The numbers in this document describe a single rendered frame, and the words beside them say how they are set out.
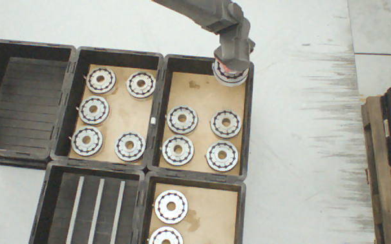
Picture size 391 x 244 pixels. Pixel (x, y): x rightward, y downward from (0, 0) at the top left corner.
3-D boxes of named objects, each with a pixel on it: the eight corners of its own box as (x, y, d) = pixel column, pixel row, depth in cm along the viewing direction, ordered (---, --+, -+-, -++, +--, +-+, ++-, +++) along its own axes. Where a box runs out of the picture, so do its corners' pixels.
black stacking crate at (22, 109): (10, 55, 137) (-6, 39, 127) (86, 62, 136) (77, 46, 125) (-22, 157, 124) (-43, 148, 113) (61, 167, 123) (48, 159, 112)
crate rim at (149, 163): (165, 56, 125) (164, 52, 123) (253, 64, 123) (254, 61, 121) (147, 172, 112) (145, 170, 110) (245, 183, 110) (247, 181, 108)
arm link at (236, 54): (232, -2, 82) (202, 12, 88) (232, 42, 79) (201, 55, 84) (260, 23, 91) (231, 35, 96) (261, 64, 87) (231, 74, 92)
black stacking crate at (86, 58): (87, 62, 136) (77, 46, 125) (167, 70, 134) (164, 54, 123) (63, 167, 123) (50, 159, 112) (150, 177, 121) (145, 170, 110)
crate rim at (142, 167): (79, 48, 127) (77, 45, 124) (165, 56, 125) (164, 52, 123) (51, 161, 113) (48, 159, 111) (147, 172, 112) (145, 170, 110)
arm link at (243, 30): (251, 13, 89) (227, 12, 89) (251, 37, 87) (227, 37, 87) (247, 29, 95) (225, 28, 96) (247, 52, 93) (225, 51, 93)
